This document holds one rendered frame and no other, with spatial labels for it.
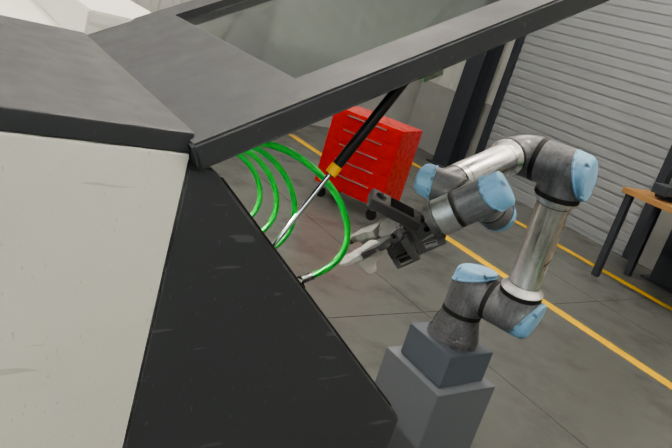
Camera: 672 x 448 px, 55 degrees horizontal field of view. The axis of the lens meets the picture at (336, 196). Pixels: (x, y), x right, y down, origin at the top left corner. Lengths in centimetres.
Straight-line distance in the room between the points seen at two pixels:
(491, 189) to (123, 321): 69
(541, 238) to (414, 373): 54
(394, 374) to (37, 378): 121
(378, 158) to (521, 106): 358
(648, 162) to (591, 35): 171
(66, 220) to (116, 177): 8
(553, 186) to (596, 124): 650
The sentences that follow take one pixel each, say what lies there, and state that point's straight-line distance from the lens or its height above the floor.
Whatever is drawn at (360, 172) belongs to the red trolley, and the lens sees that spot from 570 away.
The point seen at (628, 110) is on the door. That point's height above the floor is 151.
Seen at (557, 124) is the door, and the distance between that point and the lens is 844.
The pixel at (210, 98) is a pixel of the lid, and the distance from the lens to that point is 99.
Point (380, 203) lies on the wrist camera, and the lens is 125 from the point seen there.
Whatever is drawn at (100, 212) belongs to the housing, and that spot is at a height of 138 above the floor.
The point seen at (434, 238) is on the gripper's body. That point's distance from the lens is 130.
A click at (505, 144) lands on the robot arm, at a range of 166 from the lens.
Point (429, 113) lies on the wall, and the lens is 1000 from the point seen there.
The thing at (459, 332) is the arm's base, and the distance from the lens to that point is 189.
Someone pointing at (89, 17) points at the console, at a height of 153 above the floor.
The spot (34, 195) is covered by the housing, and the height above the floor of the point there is 139.
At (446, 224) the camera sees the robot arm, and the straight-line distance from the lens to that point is 126.
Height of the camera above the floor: 171
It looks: 16 degrees down
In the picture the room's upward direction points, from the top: 17 degrees clockwise
